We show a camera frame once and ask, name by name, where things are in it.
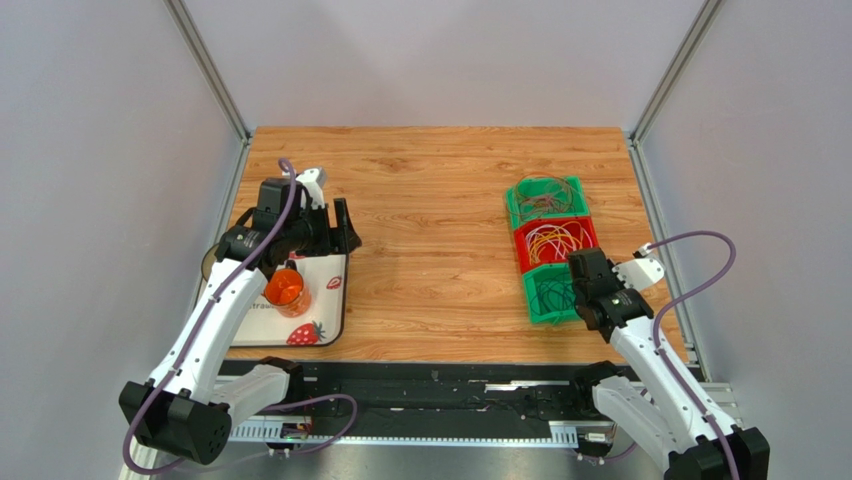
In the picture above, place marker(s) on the aluminium frame post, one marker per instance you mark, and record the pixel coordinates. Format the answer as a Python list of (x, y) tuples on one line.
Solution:
[(695, 34), (194, 40)]

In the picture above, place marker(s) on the strawberry pattern tray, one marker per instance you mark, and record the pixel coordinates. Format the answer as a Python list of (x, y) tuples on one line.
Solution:
[(321, 323)]

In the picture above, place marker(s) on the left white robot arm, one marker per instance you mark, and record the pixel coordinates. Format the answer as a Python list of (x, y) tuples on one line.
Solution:
[(180, 409)]

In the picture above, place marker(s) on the grey slotted cable duct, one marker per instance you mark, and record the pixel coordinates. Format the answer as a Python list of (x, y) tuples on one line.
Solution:
[(275, 432)]

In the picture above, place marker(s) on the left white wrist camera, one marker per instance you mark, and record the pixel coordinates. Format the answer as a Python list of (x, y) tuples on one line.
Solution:
[(312, 180)]

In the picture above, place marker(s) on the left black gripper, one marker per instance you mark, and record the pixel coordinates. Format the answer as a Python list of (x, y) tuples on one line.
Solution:
[(348, 239)]

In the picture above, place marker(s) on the near green plastic bin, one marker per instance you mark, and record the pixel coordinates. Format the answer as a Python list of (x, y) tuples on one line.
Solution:
[(550, 295)]

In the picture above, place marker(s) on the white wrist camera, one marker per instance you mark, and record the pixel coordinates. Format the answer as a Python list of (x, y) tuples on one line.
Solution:
[(312, 180), (644, 270)]

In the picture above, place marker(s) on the green plastic bin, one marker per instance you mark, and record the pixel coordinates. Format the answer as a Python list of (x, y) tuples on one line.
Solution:
[(550, 295), (545, 196)]

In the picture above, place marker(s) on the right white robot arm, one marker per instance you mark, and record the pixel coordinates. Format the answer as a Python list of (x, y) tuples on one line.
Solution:
[(676, 421)]

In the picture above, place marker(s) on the right aluminium frame post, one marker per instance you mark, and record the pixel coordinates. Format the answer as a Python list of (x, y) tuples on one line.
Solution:
[(695, 34)]

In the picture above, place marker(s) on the red plastic bin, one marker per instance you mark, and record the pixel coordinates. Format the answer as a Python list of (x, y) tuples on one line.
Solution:
[(551, 240)]

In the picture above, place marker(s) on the left aluminium frame post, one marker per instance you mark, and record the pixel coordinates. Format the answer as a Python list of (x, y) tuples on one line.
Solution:
[(194, 40)]

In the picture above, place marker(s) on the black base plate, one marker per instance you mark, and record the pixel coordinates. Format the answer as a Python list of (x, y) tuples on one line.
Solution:
[(446, 399)]

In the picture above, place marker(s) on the orange glass mug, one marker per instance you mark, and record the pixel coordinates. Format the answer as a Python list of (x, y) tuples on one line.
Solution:
[(288, 292)]

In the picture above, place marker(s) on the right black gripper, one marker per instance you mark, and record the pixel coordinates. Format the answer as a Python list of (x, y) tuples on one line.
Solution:
[(584, 292)]

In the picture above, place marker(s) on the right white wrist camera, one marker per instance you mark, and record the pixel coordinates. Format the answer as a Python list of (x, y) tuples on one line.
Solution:
[(644, 270)]

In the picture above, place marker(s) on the far green plastic bin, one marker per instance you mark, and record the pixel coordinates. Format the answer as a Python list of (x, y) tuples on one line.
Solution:
[(545, 196)]

